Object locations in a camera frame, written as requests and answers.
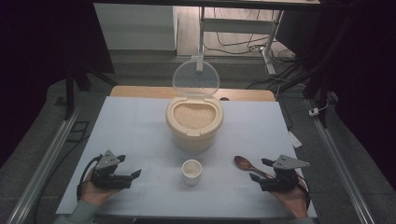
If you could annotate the metal rail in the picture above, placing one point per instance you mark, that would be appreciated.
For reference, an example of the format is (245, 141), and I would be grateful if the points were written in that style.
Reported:
(339, 165)
(43, 161)

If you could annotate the clear container lid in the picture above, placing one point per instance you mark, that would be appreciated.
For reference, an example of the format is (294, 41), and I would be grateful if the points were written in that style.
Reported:
(196, 76)

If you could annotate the wooden table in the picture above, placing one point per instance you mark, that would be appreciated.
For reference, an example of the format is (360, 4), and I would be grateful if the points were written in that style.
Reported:
(140, 91)

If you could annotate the rice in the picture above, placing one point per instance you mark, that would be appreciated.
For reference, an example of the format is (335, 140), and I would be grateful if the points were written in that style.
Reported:
(194, 115)

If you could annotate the white table cover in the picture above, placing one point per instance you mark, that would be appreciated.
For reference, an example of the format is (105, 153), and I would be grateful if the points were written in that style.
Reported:
(130, 130)

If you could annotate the white desk frame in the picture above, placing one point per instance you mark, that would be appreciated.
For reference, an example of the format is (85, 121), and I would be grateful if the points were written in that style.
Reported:
(236, 25)

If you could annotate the brown wooden spoon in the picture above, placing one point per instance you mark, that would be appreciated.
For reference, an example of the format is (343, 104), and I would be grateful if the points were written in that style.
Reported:
(243, 162)

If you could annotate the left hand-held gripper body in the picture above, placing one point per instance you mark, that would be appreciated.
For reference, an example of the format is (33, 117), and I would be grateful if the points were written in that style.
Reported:
(107, 180)

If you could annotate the small white box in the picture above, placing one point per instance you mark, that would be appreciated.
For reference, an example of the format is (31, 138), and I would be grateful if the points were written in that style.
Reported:
(313, 112)

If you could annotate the black stand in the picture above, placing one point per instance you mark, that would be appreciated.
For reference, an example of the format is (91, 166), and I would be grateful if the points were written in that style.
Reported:
(70, 93)
(323, 93)

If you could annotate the white cup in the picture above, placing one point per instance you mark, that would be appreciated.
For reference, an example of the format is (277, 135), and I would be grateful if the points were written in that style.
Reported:
(191, 175)

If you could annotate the person's left hand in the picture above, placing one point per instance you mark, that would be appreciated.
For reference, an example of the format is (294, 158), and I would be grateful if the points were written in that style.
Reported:
(93, 196)

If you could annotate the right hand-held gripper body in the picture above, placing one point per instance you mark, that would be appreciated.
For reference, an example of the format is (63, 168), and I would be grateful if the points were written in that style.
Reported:
(281, 182)

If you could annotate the beige rice container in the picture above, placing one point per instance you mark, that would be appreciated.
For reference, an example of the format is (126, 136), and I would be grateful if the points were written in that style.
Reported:
(194, 140)

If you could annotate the person's right hand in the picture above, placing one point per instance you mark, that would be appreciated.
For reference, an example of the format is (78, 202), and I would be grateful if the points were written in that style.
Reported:
(294, 200)

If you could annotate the white paper tag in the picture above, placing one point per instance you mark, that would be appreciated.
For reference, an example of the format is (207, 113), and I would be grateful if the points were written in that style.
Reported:
(295, 140)

